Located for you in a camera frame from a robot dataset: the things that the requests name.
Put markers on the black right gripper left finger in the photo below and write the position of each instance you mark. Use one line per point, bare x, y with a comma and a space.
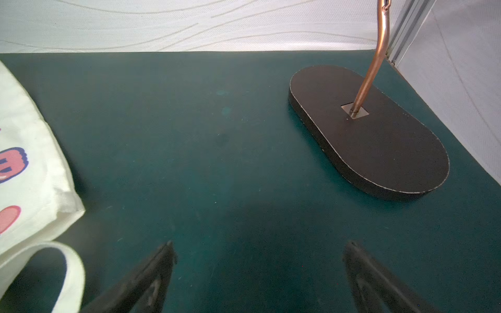
144, 289

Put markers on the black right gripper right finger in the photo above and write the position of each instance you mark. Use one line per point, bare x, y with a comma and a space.
373, 286

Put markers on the white cartoon tote bag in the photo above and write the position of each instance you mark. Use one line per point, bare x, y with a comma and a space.
38, 197

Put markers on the copper jewelry stand black base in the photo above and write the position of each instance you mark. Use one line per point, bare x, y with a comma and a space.
372, 142

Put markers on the green table mat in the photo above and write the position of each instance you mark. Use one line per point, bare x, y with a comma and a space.
204, 150

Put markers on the aluminium frame post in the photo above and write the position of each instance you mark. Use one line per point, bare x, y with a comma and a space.
406, 28

